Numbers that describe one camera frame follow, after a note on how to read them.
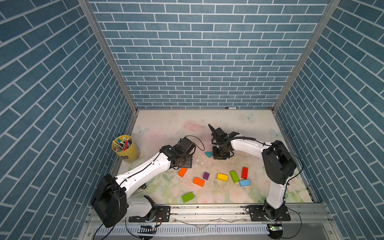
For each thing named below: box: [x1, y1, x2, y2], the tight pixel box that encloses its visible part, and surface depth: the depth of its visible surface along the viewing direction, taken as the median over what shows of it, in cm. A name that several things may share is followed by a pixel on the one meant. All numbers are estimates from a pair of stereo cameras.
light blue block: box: [239, 179, 251, 187], surface depth 85 cm
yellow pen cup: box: [111, 135, 140, 163], surface depth 87 cm
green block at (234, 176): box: [229, 170, 240, 184], surface depth 87 cm
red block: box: [241, 167, 249, 180], surface depth 88 cm
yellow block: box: [217, 173, 229, 182], surface depth 86 cm
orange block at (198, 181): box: [193, 177, 205, 187], surface depth 86 cm
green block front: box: [181, 192, 195, 203], surface depth 79 cm
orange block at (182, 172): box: [178, 167, 188, 178], surface depth 88 cm
